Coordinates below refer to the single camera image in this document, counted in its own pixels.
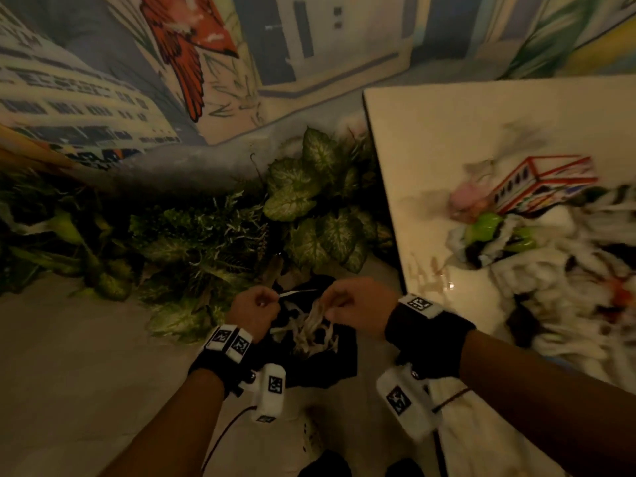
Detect person's right hand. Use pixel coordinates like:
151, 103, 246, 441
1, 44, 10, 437
318, 278, 401, 342

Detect person's left hand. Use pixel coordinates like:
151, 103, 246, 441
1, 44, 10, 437
225, 285, 282, 344

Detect black trash bag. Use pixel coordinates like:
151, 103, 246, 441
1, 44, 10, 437
242, 274, 359, 391

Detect person's left forearm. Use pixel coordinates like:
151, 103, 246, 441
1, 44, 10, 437
99, 367, 227, 477

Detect person's right forearm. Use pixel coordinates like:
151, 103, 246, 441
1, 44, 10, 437
459, 330, 636, 477

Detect crumpled white paper waste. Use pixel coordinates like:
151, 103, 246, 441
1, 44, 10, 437
271, 289, 340, 356

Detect green fern foliage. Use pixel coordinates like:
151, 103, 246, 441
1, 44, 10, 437
128, 192, 271, 344

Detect variegated broad leaf plant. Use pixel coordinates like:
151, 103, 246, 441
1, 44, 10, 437
262, 126, 399, 275

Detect white perforated object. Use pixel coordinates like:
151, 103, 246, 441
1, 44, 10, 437
301, 406, 326, 459

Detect pink crumpled wrapper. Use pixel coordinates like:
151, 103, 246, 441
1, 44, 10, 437
449, 183, 494, 220

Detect bright green plastic piece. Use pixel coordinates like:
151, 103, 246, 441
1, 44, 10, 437
504, 225, 538, 254
464, 212, 504, 245

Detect person's black shoe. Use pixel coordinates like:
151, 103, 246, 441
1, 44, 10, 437
297, 449, 354, 477
385, 458, 426, 477

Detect dark green leafy plant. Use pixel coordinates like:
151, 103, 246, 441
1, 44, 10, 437
0, 173, 136, 302

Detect red and white carton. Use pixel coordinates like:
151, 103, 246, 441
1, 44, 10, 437
489, 154, 600, 217

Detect pile of white tissue waste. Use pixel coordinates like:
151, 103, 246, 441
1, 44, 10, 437
446, 185, 636, 390

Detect black wrist strap white markers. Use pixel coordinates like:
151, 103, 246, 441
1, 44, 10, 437
375, 293, 477, 441
188, 324, 287, 424

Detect thin black cable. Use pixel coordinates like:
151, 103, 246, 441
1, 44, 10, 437
429, 387, 471, 477
201, 404, 260, 473

